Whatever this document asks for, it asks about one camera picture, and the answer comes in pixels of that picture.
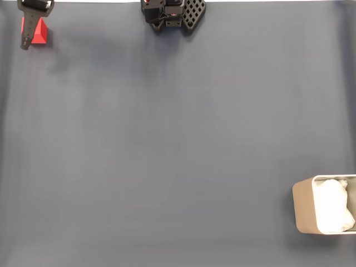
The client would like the beige rectangular box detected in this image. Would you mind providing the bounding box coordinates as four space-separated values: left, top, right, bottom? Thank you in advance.
291 174 356 236

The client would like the red cube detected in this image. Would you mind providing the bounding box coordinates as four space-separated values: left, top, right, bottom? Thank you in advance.
22 17 48 45

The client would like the grey table mat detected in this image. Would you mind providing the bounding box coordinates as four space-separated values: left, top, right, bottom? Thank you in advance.
0 2 356 267

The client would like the white crumpled cloth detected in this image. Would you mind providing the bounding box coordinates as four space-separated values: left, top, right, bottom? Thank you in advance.
315 179 356 234

